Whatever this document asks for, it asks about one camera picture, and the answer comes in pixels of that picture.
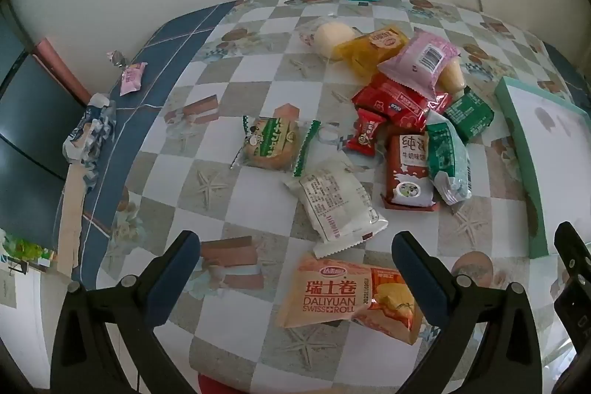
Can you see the small red candy packet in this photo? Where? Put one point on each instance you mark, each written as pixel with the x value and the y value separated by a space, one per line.
pixel 364 131

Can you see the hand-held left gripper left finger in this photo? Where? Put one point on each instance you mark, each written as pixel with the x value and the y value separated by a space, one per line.
pixel 173 278

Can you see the red stool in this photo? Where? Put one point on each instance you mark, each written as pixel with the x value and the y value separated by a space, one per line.
pixel 217 384

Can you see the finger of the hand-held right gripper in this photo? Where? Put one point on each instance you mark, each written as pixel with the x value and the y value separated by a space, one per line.
pixel 571 246

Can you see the small crumpled foil wrapper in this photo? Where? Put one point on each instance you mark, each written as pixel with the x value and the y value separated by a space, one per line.
pixel 115 58

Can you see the clear packet with green trim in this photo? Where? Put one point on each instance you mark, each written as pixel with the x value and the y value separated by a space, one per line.
pixel 272 142

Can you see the pink snack packet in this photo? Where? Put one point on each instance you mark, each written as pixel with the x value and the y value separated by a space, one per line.
pixel 415 61

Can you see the green and white packet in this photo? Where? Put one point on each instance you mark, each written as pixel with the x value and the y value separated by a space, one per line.
pixel 445 154

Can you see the crumpled blue white wrapper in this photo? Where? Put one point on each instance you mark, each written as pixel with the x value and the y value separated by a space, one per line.
pixel 87 135

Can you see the teal-rimmed white tray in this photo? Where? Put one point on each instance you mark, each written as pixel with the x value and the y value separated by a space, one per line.
pixel 549 135

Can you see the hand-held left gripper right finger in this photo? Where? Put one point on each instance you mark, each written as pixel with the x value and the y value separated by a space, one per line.
pixel 415 274

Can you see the cream pudding cup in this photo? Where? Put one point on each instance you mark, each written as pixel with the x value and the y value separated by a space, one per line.
pixel 330 37
pixel 455 75

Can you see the yellow snack packet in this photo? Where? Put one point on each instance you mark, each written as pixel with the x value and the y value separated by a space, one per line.
pixel 369 48

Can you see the red glossy snack packet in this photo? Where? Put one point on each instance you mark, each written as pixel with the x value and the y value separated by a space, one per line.
pixel 392 98

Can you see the red milk snack packet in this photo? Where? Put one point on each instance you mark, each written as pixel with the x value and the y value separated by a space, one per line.
pixel 406 172

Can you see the dark cabinet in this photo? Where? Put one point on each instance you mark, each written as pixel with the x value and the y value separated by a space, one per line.
pixel 27 121

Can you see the beige cardboard strip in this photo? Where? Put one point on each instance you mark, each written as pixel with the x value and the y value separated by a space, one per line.
pixel 71 223

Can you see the checkered tablecloth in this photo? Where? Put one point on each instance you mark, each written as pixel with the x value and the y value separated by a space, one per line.
pixel 221 66

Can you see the brown wooden rail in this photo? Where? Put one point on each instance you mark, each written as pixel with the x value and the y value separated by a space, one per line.
pixel 60 66

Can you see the small pink candy packet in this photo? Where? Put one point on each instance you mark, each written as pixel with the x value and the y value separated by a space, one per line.
pixel 131 78

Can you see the green printed packaging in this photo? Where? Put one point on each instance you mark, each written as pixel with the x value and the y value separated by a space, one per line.
pixel 25 248

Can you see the dark green packet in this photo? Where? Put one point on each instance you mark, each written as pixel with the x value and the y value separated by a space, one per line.
pixel 471 112

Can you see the white bread packet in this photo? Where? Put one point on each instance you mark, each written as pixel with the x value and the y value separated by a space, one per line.
pixel 334 202

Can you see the orange roll cake packet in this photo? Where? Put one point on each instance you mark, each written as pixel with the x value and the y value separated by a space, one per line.
pixel 332 297

